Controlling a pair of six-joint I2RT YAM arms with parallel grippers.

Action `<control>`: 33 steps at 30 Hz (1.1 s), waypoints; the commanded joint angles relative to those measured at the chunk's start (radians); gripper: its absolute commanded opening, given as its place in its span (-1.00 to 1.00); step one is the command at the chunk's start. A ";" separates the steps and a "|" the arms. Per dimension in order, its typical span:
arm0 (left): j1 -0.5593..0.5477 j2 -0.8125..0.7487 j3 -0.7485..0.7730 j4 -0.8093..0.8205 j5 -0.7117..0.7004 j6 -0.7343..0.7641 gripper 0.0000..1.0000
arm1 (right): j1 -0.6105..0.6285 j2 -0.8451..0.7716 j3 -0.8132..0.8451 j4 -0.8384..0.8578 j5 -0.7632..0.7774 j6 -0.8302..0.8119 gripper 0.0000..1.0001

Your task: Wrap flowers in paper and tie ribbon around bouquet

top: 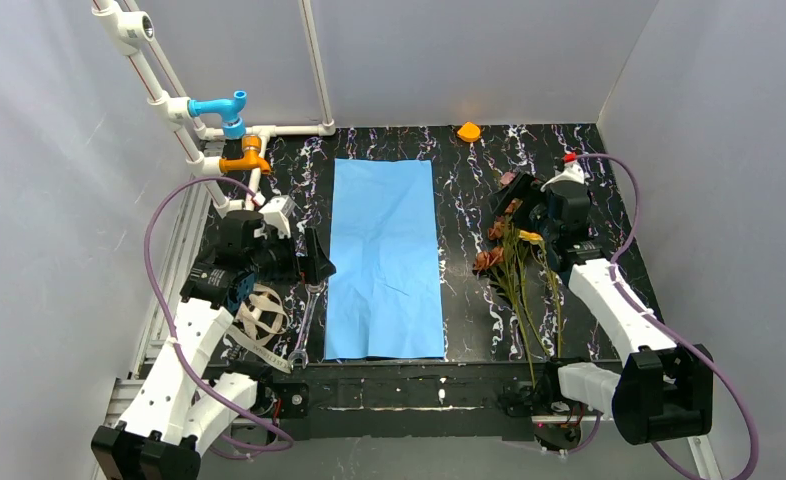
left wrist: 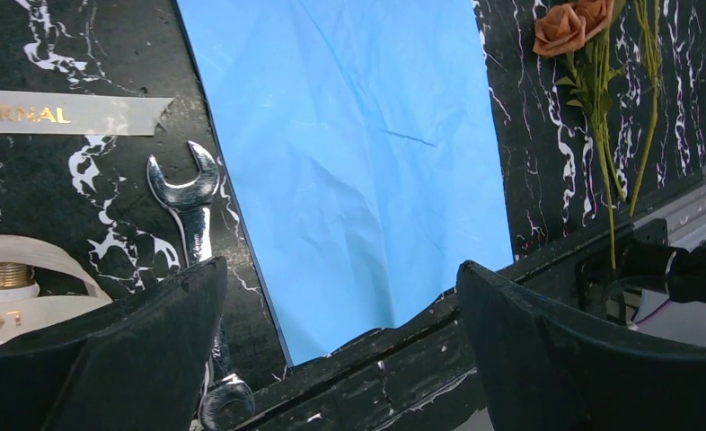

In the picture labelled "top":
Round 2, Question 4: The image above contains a blue plastic tap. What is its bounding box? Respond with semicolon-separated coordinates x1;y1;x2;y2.
187;90;247;140

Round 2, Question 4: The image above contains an orange plastic tap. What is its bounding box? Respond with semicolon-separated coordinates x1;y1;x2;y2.
219;135;271;175

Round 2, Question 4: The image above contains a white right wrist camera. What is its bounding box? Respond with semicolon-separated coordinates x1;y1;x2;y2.
540;153;587;192

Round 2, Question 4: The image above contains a cream printed ribbon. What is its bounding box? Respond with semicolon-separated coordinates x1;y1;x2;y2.
226;284;291;373

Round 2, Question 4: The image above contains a white pvc pipe frame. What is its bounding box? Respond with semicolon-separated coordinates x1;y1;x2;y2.
91;1;336;217

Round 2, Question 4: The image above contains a yellow fake flower bunch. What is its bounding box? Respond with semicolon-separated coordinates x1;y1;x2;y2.
517;230;564;357

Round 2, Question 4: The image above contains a brown pink fake flower bunch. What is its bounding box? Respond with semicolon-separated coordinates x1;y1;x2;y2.
472;172;541;383

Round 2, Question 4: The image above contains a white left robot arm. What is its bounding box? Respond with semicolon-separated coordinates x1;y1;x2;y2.
91;209;336;479

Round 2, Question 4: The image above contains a blue wrapping paper sheet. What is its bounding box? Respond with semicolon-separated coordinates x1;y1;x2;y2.
324;159;445;360

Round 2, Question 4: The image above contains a silver open-end wrench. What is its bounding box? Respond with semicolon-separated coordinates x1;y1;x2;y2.
287;282;326;369

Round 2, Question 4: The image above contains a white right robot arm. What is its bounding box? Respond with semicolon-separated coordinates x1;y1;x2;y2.
494;173;713;445

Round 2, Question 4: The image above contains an orange plastic piece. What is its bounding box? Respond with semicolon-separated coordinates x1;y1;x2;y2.
456;122;482;143

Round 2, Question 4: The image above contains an aluminium extrusion frame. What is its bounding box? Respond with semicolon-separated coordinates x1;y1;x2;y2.
103;185;211;427

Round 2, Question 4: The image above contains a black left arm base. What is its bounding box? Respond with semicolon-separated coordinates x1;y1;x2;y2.
226;363;310;428

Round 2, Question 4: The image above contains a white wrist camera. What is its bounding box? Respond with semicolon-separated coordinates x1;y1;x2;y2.
540;153;587;192
259;195;296;238

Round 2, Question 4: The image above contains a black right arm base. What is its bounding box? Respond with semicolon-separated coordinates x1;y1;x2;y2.
497;380;603;456

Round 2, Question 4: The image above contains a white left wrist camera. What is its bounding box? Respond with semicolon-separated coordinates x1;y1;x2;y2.
259;195;296;238

